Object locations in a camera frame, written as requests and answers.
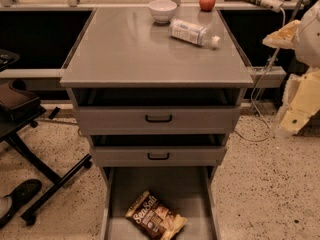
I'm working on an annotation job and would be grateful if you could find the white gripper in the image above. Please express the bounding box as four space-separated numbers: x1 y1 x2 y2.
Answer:
262 19 320 138

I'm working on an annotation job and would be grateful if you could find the brown sea salt chip bag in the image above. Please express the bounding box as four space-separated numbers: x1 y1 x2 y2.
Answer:
125 190 187 240

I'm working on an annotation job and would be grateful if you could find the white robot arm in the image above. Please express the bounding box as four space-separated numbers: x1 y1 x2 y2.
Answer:
262 1 320 137

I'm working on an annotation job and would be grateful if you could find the grey drawer cabinet with counter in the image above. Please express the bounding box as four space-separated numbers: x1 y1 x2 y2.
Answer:
59 5 255 240

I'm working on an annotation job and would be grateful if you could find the grey bottom drawer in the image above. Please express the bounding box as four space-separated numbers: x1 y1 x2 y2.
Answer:
100 167 221 240

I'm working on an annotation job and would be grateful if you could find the grey drawer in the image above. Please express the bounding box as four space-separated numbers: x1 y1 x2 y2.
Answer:
100 167 221 240
70 88 240 135
90 134 226 167

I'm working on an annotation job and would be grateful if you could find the grey top drawer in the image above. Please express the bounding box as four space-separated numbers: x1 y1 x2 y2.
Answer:
70 88 240 135

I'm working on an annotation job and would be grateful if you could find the grey middle drawer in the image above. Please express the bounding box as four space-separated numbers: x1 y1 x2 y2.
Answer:
90 134 226 167

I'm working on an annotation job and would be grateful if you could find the clear plastic water bottle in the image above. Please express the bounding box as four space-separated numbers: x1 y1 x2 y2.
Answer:
169 19 220 49

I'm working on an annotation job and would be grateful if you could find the red apple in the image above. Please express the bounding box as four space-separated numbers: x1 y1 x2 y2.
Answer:
199 0 216 12

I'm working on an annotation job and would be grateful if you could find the white ceramic bowl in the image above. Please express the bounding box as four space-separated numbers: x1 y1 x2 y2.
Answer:
148 0 177 24

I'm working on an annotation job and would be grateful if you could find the brown padded seat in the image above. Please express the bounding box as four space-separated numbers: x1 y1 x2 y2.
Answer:
0 79 41 121

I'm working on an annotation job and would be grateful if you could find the black shoe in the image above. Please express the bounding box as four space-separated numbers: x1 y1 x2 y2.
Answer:
0 179 42 229

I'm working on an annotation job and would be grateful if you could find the black rolling chair stand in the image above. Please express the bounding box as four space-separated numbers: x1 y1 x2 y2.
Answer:
0 105 92 226

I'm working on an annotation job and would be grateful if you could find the white power cable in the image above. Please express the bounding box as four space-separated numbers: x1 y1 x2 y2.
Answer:
233 7 288 143

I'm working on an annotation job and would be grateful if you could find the black top drawer handle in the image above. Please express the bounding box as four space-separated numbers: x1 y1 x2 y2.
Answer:
145 114 173 123

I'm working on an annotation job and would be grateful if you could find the black drawer handle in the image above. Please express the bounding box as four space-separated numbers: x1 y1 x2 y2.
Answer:
147 153 170 161
145 114 173 123

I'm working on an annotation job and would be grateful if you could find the black middle drawer handle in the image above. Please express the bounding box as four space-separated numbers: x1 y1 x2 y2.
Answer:
147 153 170 161

